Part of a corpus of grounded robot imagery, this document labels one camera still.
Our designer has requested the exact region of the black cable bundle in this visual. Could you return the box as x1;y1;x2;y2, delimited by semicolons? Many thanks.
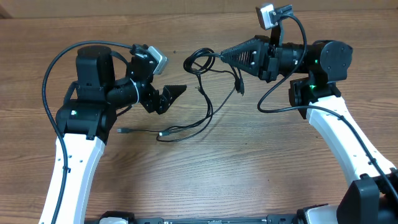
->
117;47;246;143

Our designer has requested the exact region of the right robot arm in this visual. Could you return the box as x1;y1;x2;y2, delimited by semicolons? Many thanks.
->
220;26;397;223

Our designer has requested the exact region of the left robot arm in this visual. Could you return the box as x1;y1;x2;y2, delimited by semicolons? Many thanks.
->
39;40;187;223

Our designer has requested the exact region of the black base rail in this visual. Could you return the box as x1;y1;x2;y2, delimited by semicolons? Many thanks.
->
134;214;304;224

